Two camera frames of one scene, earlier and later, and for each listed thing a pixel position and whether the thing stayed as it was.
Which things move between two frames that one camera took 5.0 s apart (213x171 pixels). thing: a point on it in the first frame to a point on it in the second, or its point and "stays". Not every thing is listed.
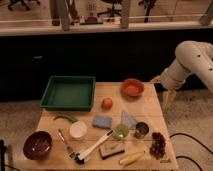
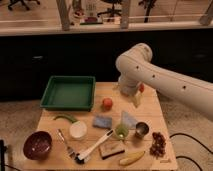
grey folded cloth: x=127 y=119 stays
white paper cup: x=78 y=129 stays
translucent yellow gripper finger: x=168 y=98 to x=137 y=97
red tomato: x=107 y=103 stays
